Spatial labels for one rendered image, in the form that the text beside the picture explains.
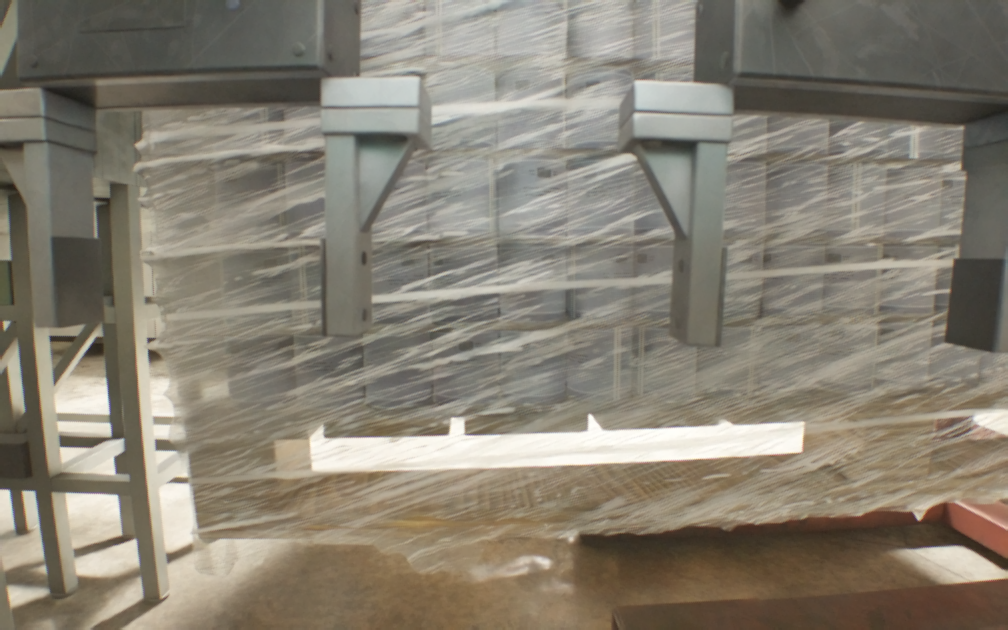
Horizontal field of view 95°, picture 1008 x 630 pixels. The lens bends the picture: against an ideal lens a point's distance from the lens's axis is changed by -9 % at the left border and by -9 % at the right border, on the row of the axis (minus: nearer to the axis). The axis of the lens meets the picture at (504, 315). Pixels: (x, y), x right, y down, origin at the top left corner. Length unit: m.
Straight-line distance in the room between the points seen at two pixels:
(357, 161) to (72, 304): 0.15
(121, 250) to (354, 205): 0.90
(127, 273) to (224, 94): 0.85
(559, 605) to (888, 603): 0.60
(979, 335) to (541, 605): 0.98
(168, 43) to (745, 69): 0.22
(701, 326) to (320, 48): 0.18
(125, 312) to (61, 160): 0.82
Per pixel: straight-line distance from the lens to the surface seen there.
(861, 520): 1.62
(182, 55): 0.24
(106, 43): 0.26
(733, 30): 0.22
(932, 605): 1.24
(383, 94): 0.21
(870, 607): 1.17
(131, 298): 1.09
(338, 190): 0.21
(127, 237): 1.09
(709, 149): 0.22
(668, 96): 0.21
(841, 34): 0.24
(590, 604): 1.16
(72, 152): 0.30
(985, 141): 0.30
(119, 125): 1.09
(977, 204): 0.30
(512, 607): 1.14
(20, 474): 1.31
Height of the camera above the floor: 0.69
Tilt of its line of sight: 6 degrees down
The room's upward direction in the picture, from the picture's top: 1 degrees clockwise
